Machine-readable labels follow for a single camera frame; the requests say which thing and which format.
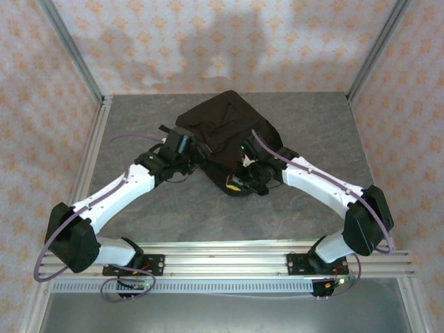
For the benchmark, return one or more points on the black fabric backpack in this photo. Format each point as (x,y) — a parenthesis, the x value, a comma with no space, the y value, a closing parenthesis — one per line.
(222,125)

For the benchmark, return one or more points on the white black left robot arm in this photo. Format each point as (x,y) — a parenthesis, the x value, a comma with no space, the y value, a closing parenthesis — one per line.
(114,194)

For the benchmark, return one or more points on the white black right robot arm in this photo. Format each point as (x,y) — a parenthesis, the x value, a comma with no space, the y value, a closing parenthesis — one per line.
(312,180)

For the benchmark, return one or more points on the grey metal sheet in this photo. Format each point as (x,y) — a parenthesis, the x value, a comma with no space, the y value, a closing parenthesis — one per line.
(225,312)

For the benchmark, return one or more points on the small lit circuit board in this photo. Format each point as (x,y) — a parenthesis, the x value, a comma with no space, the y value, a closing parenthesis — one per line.
(137,285)
(340,281)

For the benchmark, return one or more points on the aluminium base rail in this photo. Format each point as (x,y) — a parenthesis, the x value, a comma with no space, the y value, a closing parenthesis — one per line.
(225,260)

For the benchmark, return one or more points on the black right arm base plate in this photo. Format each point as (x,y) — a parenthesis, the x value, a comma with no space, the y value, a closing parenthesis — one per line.
(295,265)

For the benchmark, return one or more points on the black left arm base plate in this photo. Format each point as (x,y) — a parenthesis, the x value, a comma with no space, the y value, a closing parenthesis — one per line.
(156,265)

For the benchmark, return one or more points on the aluminium frame post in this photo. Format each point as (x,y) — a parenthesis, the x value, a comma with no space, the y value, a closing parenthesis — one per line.
(379,48)
(71,48)

